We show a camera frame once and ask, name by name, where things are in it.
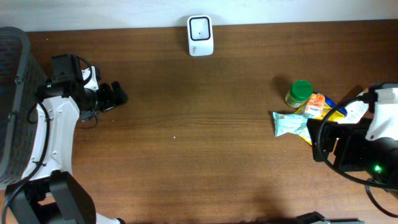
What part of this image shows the green lid jar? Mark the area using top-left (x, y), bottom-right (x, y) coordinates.
top-left (285, 80), bottom-right (313, 108)

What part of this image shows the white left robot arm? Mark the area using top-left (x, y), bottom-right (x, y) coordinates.
top-left (1, 54), bottom-right (128, 223)

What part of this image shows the orange small carton box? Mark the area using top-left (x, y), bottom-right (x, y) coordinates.
top-left (303, 93), bottom-right (326, 118)

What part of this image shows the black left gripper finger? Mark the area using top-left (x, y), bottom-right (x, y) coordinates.
top-left (111, 81), bottom-right (128, 106)
top-left (99, 83), bottom-right (114, 109)

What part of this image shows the dark grey plastic basket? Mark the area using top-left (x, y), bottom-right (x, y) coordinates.
top-left (1, 27), bottom-right (47, 190)

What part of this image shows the yellow snack bag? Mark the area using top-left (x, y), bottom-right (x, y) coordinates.
top-left (294, 92), bottom-right (348, 146)

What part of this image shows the teal wipes packet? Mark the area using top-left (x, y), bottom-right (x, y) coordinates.
top-left (272, 112), bottom-right (310, 140)

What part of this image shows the white tube with cork cap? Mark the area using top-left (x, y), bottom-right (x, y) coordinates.
top-left (337, 101), bottom-right (369, 124)

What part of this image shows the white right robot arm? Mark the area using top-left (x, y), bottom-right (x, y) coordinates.
top-left (306, 118), bottom-right (397, 218)

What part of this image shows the white barcode scanner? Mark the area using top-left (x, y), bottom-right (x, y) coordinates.
top-left (187, 15), bottom-right (214, 57)

